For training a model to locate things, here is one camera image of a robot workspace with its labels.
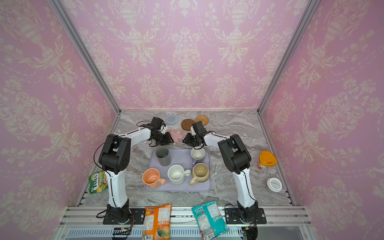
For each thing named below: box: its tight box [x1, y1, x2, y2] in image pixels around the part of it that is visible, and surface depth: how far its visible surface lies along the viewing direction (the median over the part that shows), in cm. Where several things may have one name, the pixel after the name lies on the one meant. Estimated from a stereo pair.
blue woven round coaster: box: [164, 114, 179, 125], surface depth 118 cm
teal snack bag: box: [191, 200, 230, 240], surface depth 72 cm
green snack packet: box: [88, 170, 109, 194], surface depth 85 cm
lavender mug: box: [190, 148, 206, 167], surface depth 90 cm
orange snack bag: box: [142, 203, 173, 240], surface depth 72 cm
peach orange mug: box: [142, 168, 167, 189], surface depth 82 cm
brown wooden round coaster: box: [181, 118, 195, 131], surface depth 115 cm
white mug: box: [167, 164, 191, 186], surface depth 83 cm
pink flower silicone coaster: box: [168, 128, 187, 143], surface depth 108 cm
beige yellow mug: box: [190, 162, 210, 186], surface depth 81 cm
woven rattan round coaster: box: [195, 115, 209, 126], surface depth 119 cm
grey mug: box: [155, 146, 171, 167], surface depth 91 cm
